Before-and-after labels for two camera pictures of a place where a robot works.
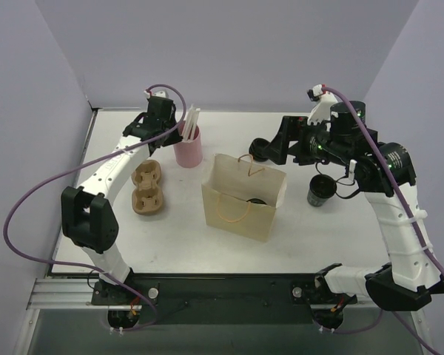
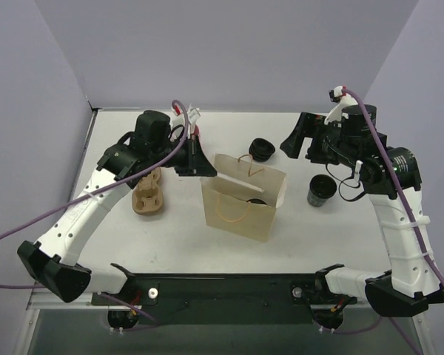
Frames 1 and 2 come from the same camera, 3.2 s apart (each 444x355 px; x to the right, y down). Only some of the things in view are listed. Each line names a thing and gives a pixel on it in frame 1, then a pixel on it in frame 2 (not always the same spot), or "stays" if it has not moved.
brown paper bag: x=242 y=197 stays
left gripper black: x=162 y=112 to x=192 y=156
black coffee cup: x=257 y=200 stays
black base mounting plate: x=220 y=298 stays
